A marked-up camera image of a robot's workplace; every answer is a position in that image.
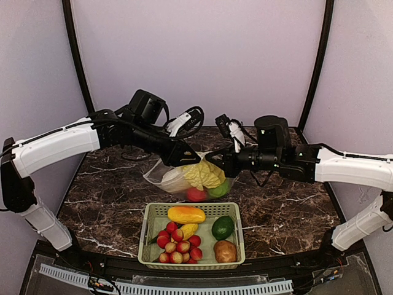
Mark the toy napa cabbage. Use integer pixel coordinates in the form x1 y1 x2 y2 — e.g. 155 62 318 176
162 162 227 191

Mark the clear dotted zip top bag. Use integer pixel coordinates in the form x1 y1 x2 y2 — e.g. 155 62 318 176
143 152 235 203

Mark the green toy apple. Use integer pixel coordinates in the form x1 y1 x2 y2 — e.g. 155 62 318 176
208 179 230 199

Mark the red toy pomegranate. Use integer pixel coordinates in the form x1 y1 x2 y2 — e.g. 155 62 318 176
186 187 207 202

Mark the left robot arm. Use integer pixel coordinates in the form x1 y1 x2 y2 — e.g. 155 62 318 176
1 89 204 251

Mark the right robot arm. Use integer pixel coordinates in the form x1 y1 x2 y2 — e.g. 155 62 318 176
205 114 392 252

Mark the orange yellow toy mango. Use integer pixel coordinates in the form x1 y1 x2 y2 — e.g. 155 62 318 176
168 206 206 224

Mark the dark green toy avocado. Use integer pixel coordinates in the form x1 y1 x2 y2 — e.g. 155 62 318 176
211 216 235 241

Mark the pale green plastic basket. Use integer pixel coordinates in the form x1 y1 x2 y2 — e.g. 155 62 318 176
137 202 246 270

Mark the small yellow toy corn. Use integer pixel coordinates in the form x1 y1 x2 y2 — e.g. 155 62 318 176
180 223 198 240

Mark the brown toy potato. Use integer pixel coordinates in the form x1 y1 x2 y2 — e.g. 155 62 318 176
213 240 237 263

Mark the toy lychee fruit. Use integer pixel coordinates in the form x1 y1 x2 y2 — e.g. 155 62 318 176
158 253 171 264
165 242 177 254
176 240 190 254
169 251 183 264

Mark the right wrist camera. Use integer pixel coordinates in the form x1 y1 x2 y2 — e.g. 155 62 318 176
215 114 246 153

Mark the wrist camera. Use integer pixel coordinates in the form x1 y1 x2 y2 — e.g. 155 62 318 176
215 114 246 153
164 106 204 138

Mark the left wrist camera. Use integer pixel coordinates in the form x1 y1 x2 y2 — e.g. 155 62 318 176
164 106 204 138

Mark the white slotted cable duct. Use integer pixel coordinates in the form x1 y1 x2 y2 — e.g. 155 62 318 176
39 264 294 294

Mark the black right corner frame post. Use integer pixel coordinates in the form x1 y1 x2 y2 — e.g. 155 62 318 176
297 0 335 133

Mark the black corner frame post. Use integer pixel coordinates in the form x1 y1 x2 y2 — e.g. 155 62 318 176
297 0 335 133
61 0 95 113

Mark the black left corner frame post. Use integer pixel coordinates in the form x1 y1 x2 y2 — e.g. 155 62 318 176
61 0 95 113

